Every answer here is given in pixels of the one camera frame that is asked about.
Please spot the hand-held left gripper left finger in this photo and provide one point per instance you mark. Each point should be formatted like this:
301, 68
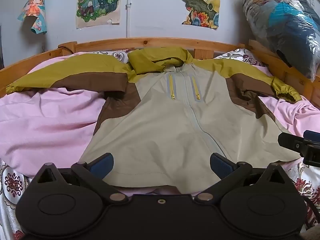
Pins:
103, 163

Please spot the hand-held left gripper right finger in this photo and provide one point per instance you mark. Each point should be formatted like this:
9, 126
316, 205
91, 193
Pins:
221, 164

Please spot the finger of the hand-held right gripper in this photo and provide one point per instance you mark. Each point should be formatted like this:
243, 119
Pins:
291, 142
312, 135

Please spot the beige brown mustard jacket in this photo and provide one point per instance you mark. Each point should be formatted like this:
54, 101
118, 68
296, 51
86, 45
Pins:
162, 130

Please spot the clear plastic bag of clothes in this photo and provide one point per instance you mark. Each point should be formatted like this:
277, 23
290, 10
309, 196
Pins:
282, 20

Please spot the pink blanket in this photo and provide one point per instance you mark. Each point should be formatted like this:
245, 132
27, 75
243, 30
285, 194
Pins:
42, 122

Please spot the white floral bedsheet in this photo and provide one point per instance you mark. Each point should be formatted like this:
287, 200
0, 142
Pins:
10, 187

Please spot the wooden bed frame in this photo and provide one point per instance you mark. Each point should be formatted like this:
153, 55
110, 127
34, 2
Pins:
150, 42

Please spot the white wall pipe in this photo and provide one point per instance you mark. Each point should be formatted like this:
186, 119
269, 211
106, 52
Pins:
128, 7

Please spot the blond cartoon figure wall poster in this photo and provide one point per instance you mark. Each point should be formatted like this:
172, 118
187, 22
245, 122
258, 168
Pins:
98, 2

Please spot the colourful landscape wall poster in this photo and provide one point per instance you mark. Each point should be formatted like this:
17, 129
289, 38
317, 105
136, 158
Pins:
200, 2

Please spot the curled cartoon girl wall poster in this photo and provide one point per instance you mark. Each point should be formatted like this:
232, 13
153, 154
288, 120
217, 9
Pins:
35, 12

